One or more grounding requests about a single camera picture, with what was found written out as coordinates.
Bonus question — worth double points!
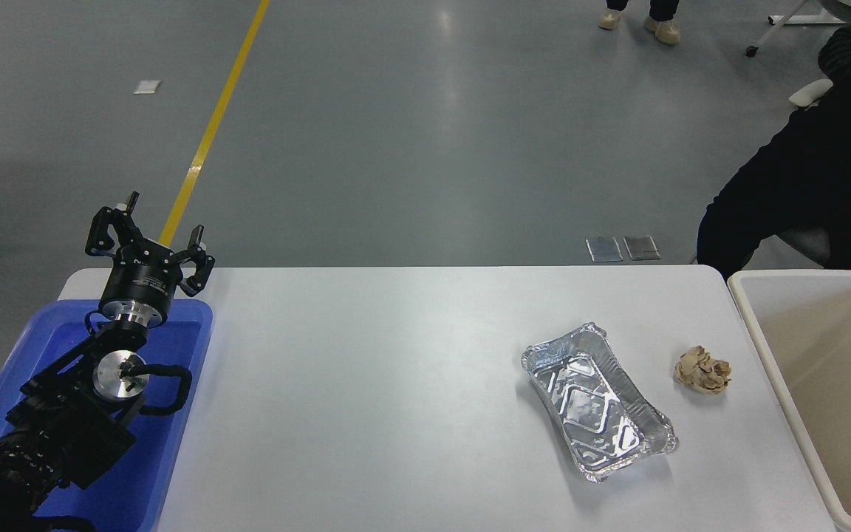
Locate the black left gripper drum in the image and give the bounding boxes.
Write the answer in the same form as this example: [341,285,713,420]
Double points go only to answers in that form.
[99,248,183,316]

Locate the large pale bin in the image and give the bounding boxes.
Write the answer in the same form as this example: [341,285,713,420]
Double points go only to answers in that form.
[727,269,851,532]

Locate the blue plastic tray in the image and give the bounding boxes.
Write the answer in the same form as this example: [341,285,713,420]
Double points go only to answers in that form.
[0,298,214,532]

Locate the crumpled tan paper ball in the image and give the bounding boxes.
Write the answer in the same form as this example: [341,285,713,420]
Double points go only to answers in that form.
[674,345,733,395]

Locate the clear floor plate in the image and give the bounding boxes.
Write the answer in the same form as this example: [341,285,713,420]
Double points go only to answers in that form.
[623,235,662,262]
[586,236,625,264]

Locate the white wheeled chair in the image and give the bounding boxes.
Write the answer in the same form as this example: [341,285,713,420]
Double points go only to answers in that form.
[779,78,836,268]

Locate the silver foil tray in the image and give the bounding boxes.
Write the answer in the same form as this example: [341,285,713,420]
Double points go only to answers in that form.
[520,322,680,485]

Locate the person with beige shoes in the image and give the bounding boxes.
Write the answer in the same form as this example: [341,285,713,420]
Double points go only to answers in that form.
[598,0,682,46]

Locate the person with lanyard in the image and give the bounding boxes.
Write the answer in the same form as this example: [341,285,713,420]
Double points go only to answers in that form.
[695,0,851,282]

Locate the white wheeled furniture frame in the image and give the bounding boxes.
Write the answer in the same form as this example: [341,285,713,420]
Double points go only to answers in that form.
[745,0,851,59]

